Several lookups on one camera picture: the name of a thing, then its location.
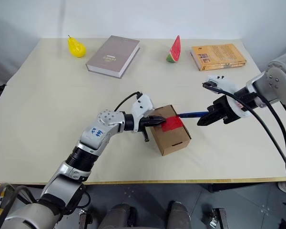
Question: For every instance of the dark rounded shape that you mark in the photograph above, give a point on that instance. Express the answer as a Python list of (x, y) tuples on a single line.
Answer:
[(178, 215), (120, 217)]

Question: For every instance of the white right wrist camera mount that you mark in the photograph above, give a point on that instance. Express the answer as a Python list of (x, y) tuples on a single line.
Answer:
[(225, 84)]

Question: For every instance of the toy watermelon slice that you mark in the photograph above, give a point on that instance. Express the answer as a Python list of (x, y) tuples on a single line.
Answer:
[(175, 51)]

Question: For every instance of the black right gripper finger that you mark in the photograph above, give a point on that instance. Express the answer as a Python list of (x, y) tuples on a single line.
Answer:
[(211, 110), (209, 119)]

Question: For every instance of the orange paperback book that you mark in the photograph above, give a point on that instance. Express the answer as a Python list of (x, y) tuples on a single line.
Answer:
[(217, 56)]

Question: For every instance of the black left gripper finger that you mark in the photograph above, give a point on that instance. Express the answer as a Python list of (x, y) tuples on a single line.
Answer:
[(157, 118), (157, 122)]

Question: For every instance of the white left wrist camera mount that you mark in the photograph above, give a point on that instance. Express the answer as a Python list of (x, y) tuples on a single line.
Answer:
[(143, 105)]

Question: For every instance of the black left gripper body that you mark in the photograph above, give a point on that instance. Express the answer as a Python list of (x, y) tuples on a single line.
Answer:
[(145, 122)]

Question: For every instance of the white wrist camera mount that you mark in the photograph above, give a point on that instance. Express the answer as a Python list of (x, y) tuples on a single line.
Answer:
[(225, 84), (143, 105)]

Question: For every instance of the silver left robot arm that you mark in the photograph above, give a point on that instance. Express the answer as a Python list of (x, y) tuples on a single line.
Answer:
[(62, 186)]

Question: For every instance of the brown cardboard box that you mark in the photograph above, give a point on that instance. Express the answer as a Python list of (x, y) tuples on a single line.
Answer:
[(171, 140)]

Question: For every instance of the metal floor bracket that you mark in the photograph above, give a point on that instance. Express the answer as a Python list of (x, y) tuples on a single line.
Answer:
[(217, 218), (85, 219)]

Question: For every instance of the grey hardcover book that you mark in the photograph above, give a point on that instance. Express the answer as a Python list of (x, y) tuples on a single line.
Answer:
[(112, 56)]

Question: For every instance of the blue pen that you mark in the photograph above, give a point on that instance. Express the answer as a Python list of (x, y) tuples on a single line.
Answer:
[(193, 114)]

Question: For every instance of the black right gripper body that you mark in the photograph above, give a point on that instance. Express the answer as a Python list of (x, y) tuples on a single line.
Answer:
[(225, 108)]

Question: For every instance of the yellow toy pear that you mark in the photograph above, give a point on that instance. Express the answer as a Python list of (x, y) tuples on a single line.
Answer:
[(76, 48)]

